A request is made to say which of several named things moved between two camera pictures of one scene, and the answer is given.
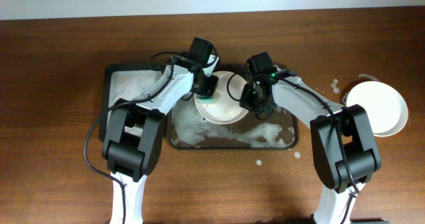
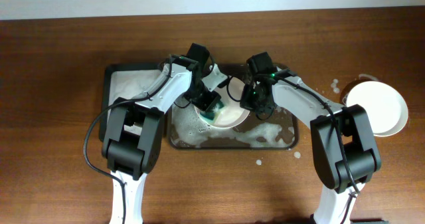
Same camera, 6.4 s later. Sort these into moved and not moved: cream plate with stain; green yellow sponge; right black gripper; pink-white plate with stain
Moved: green yellow sponge
Not moved: cream plate with stain; right black gripper; pink-white plate with stain
